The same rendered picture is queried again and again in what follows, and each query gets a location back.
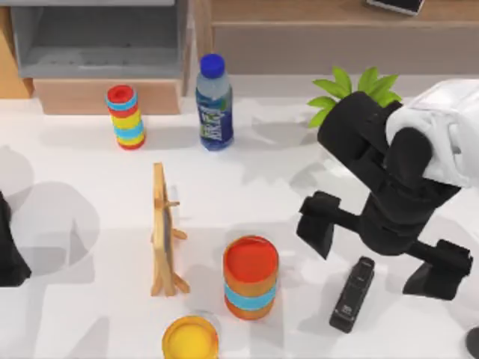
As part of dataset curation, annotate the dark grey round object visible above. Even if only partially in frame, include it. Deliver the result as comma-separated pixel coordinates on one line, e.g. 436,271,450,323
463,325,479,355

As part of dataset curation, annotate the orange can with blue band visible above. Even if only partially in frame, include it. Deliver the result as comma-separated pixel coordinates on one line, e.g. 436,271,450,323
222,234,280,322

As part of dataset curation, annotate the black stapler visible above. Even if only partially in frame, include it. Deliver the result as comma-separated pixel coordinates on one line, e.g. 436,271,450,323
329,255,376,334

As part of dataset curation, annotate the green leafy plant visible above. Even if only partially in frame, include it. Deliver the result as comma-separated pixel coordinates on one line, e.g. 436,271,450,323
306,66,403,129

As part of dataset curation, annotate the wooden cupboard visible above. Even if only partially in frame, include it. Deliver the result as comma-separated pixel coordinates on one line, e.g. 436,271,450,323
0,6,35,100

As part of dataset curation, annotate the pale wooden drawer front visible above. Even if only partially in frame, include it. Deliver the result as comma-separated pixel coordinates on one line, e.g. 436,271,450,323
32,77,181,115

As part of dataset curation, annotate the wooden framed blackboard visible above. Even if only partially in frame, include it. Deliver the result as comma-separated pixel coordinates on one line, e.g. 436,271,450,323
150,161,192,298

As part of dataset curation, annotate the blue bottle with blue cap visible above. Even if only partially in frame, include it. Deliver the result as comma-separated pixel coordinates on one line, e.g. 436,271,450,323
194,53,235,153

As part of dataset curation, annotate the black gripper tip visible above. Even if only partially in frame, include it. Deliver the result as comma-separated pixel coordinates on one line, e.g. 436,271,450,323
0,190,33,289

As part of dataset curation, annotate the yellow cup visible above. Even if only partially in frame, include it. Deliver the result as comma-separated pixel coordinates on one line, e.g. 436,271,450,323
161,310,222,359

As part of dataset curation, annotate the wooden open shelf unit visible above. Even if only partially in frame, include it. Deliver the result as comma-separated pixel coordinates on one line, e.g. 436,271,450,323
192,0,479,76

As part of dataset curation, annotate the white flat box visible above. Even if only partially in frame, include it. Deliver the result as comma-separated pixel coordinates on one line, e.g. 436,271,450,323
365,0,426,16

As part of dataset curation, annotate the stack of coloured rings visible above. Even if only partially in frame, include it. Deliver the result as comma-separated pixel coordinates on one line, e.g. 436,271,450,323
105,85,147,152

